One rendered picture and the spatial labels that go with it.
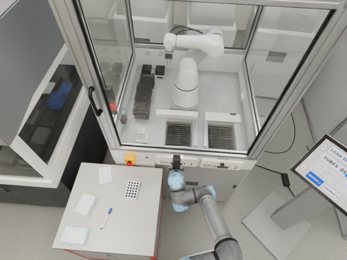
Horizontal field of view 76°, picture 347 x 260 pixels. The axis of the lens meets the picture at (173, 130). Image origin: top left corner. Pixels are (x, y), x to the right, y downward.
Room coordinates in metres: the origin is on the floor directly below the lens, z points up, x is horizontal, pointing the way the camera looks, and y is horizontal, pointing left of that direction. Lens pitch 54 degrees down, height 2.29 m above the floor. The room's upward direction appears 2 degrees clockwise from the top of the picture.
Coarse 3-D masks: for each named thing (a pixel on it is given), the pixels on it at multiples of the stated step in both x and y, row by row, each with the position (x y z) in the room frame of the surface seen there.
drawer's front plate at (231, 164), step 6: (204, 162) 0.73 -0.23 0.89; (210, 162) 0.73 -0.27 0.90; (216, 162) 0.72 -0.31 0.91; (222, 162) 0.72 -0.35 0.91; (228, 162) 0.72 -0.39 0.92; (234, 162) 0.72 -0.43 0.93; (240, 162) 0.72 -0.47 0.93; (216, 168) 0.72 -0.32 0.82; (222, 168) 0.72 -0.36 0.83; (228, 168) 0.72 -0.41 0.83; (240, 168) 0.72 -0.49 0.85
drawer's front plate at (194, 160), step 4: (156, 156) 0.74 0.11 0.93; (160, 156) 0.74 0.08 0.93; (164, 156) 0.74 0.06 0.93; (168, 156) 0.75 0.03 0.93; (172, 156) 0.75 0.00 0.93; (156, 160) 0.74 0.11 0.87; (160, 160) 0.74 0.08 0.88; (164, 160) 0.74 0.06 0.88; (168, 160) 0.74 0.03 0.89; (184, 160) 0.73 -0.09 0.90; (188, 160) 0.73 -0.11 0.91; (192, 160) 0.73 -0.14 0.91; (196, 160) 0.73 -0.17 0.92; (160, 164) 0.74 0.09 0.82; (164, 164) 0.74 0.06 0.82; (168, 164) 0.74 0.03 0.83; (188, 164) 0.73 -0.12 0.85; (192, 164) 0.73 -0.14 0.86; (196, 164) 0.73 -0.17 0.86
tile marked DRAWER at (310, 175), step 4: (308, 172) 0.63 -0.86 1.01; (312, 172) 0.62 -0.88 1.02; (308, 176) 0.61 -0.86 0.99; (312, 176) 0.60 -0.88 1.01; (316, 176) 0.60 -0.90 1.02; (312, 180) 0.58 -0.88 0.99; (316, 180) 0.58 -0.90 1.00; (320, 180) 0.57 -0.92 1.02; (316, 184) 0.56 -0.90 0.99; (320, 184) 0.55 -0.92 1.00
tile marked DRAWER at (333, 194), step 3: (324, 186) 0.54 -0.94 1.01; (327, 186) 0.54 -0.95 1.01; (324, 189) 0.52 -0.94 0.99; (327, 189) 0.52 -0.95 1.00; (330, 189) 0.52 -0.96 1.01; (333, 189) 0.52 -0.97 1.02; (327, 192) 0.51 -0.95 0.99; (330, 192) 0.50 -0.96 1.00; (333, 192) 0.50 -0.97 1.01; (336, 192) 0.50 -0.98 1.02; (330, 195) 0.49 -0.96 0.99; (333, 195) 0.49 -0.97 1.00; (336, 195) 0.49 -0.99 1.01; (339, 195) 0.48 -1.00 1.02; (333, 198) 0.47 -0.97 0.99; (336, 198) 0.47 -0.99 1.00
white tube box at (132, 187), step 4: (128, 184) 0.59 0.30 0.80; (132, 184) 0.59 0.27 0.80; (136, 184) 0.59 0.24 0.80; (128, 188) 0.57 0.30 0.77; (132, 188) 0.56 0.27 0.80; (136, 188) 0.56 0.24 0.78; (128, 192) 0.53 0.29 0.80; (132, 192) 0.53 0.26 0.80; (136, 192) 0.53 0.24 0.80; (124, 196) 0.50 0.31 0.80; (128, 196) 0.50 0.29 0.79; (132, 196) 0.51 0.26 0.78; (136, 196) 0.50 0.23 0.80; (136, 200) 0.48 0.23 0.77
